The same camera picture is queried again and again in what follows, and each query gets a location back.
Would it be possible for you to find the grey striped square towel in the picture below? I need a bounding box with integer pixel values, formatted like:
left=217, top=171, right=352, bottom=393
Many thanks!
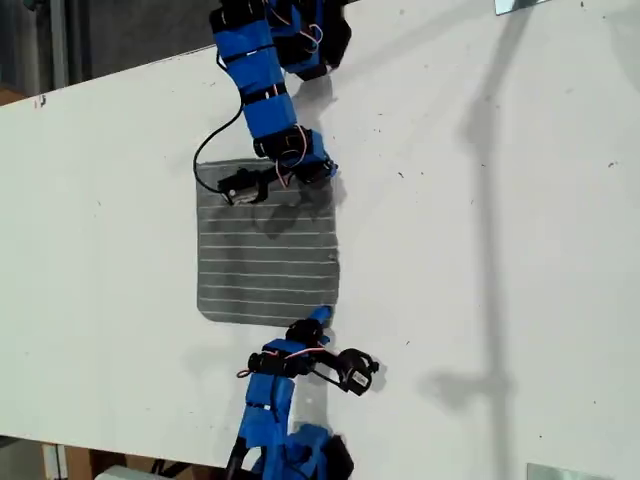
left=193, top=157, right=343, bottom=329

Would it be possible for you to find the white plastic container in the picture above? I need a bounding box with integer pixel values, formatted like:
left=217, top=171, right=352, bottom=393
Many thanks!
left=94, top=464, right=156, bottom=480

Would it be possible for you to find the white table leg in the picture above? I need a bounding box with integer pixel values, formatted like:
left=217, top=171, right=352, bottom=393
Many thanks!
left=42, top=442, right=69, bottom=480

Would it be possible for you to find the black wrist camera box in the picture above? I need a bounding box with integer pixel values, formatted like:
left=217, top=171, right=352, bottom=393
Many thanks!
left=335, top=348, right=382, bottom=398
left=217, top=171, right=267, bottom=207

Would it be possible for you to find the black camera cable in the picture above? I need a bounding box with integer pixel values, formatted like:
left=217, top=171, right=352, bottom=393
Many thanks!
left=193, top=102, right=247, bottom=195

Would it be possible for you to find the grey metal frame post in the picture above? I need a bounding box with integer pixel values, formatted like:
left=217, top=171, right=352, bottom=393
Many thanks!
left=49, top=0, right=69, bottom=91

